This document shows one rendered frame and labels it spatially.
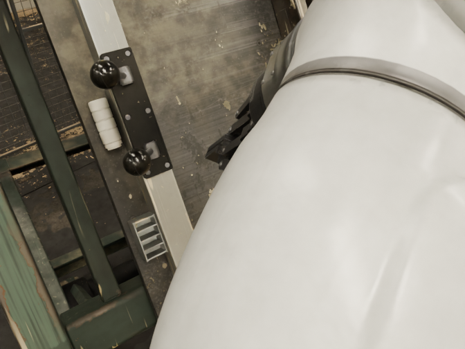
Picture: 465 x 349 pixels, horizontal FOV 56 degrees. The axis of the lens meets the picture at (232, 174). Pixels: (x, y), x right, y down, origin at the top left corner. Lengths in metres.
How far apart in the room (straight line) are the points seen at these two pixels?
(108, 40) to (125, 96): 0.09
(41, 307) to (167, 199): 0.24
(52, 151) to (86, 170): 2.21
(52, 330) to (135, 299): 0.17
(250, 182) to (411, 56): 0.07
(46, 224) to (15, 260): 2.01
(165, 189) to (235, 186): 0.57
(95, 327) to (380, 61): 0.72
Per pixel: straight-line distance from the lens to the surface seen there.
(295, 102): 0.17
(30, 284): 0.70
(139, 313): 0.83
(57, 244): 2.56
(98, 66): 0.59
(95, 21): 0.72
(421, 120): 0.16
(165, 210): 0.73
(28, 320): 0.71
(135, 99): 0.70
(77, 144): 1.83
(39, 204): 2.84
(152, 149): 0.69
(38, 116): 0.78
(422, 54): 0.18
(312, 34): 0.21
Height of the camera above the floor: 1.80
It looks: 40 degrees down
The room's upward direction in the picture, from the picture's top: straight up
